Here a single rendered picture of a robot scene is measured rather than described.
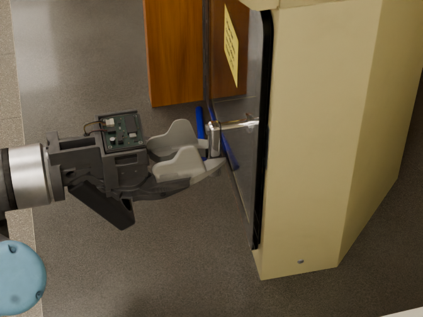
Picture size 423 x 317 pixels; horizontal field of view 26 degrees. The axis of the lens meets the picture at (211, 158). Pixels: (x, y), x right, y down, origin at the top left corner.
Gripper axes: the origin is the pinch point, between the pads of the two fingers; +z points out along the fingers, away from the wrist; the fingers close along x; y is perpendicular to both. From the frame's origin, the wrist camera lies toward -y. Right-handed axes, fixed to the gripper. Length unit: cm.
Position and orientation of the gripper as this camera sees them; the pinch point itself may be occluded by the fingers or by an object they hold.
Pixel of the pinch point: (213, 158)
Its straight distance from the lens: 114.1
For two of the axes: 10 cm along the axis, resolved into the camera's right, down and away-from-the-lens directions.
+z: 9.8, -1.5, 1.4
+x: -2.1, -7.2, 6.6
